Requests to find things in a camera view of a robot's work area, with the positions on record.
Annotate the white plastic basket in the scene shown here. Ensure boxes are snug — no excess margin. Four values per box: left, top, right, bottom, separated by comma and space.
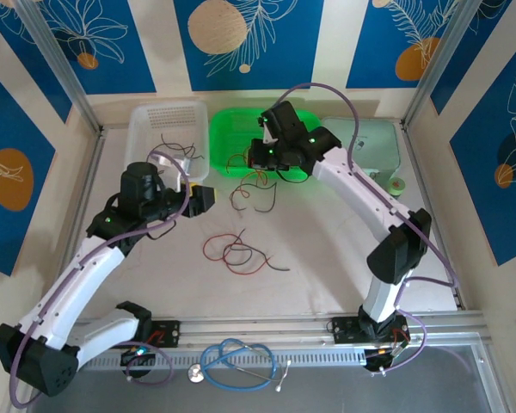
123, 102, 211, 182

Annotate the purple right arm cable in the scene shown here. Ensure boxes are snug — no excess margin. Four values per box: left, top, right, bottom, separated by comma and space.
277, 83, 459, 378

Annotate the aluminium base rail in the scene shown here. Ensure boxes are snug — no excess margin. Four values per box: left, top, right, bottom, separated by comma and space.
79, 311, 487, 348

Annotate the small black controller board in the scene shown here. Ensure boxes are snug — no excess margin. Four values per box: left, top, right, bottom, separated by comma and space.
363, 346, 408, 372
119, 347, 157, 367

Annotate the grey slotted cable duct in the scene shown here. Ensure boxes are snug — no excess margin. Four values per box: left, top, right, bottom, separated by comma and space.
85, 346, 367, 372

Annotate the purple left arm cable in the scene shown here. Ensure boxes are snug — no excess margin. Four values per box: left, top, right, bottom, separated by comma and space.
9, 150, 190, 410

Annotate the blue stethoscope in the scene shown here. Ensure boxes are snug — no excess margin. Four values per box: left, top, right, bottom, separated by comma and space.
187, 337, 292, 393

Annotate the thin black cable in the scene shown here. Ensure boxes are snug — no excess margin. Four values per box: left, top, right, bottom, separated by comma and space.
148, 133, 206, 171
223, 229, 292, 273

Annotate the aluminium table side rail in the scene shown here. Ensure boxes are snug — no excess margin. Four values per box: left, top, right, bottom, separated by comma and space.
402, 122, 507, 413
6, 126, 108, 413

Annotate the green plastic basket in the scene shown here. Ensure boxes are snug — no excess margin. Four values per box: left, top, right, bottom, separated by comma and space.
209, 108, 323, 180

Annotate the aluminium frame post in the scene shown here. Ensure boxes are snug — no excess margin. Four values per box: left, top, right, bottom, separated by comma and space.
402, 0, 500, 130
15, 0, 104, 134

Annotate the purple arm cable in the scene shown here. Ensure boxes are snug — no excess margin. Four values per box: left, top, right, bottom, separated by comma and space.
277, 83, 459, 378
9, 150, 190, 410

